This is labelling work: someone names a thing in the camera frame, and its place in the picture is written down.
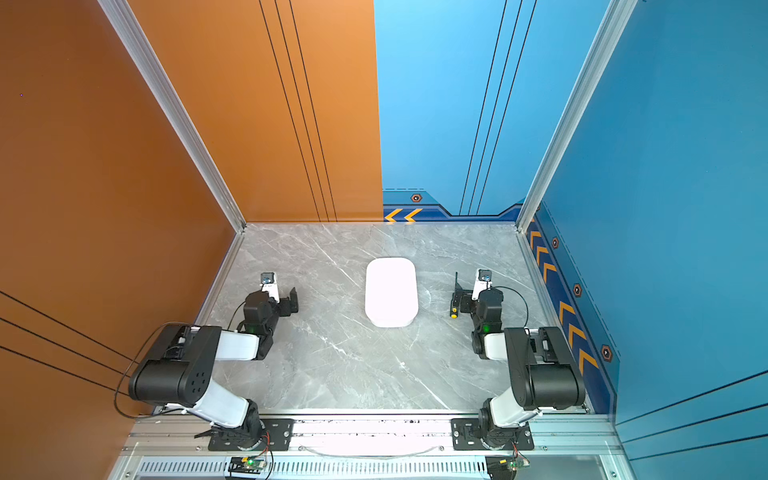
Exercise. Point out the left green circuit board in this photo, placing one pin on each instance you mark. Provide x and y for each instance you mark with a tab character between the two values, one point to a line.
249	467

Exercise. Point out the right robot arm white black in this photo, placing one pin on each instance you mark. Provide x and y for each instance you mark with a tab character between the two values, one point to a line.
543	374

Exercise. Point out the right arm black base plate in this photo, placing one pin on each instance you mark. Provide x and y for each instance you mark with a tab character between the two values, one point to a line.
468	434

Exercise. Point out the aluminium corner post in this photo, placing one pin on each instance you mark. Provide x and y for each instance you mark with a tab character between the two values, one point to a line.
126	25
609	33

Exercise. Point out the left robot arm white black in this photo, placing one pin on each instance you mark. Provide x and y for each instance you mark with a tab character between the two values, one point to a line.
176	372

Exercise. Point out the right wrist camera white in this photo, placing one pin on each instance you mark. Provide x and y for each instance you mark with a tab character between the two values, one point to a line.
482	282

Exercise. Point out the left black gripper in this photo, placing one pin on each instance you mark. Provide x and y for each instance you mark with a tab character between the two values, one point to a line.
282	302

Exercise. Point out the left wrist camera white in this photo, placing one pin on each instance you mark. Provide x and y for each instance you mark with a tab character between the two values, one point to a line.
269	283

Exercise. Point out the right aluminium corner post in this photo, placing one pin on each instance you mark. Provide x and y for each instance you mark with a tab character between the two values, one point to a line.
609	33

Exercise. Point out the aluminium front rail frame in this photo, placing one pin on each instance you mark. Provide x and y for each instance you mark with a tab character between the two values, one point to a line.
375	445

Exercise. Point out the white plastic bin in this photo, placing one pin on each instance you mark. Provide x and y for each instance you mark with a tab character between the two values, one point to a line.
391	292

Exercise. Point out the right green circuit board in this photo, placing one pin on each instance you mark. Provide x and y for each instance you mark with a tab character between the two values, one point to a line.
505	468

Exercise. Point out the green circuit board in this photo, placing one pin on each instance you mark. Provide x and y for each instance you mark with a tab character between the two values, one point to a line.
505	468
249	467

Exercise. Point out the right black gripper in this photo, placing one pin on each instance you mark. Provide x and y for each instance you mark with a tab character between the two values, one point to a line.
463	303

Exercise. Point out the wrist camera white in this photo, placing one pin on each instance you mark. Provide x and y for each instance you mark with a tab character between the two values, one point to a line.
269	283
482	282

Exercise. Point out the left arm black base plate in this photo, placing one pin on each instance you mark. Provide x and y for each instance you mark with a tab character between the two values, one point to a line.
273	434

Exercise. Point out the left aluminium corner post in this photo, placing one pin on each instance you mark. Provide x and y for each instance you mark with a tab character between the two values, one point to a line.
126	25

